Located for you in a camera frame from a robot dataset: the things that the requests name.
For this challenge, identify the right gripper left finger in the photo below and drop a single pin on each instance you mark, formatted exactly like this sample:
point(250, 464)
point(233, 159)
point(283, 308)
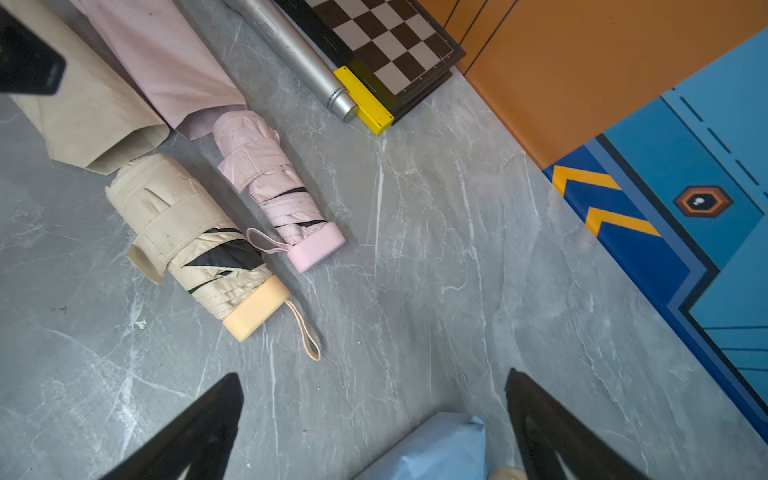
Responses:
point(197, 444)

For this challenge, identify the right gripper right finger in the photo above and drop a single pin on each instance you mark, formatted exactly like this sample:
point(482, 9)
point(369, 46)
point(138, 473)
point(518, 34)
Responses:
point(552, 442)

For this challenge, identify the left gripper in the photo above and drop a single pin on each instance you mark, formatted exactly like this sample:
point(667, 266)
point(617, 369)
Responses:
point(29, 66)

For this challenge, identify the cream umbrella sleeve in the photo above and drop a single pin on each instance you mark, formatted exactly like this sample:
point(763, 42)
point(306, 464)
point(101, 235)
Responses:
point(96, 120)

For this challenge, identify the pink umbrella sleeve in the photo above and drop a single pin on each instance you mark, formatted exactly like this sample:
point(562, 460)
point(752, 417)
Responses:
point(167, 60)

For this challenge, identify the cream umbrella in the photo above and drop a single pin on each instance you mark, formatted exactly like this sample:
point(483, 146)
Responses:
point(181, 230)

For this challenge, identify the pink umbrella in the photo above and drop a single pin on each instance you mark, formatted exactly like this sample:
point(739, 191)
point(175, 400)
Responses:
point(254, 162)

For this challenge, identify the beige sleeved umbrella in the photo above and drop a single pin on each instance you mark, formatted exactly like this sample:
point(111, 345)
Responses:
point(508, 473)

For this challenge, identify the blue sleeved umbrella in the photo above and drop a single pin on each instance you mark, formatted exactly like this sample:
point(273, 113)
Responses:
point(447, 446)

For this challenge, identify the silver metal cylinder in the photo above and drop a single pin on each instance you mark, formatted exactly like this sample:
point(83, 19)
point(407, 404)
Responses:
point(267, 19)

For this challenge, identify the yellow block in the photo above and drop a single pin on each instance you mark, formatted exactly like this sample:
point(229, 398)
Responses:
point(370, 110)

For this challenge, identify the checkerboard calibration board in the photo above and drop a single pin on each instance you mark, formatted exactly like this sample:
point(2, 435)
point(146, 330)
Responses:
point(398, 51)

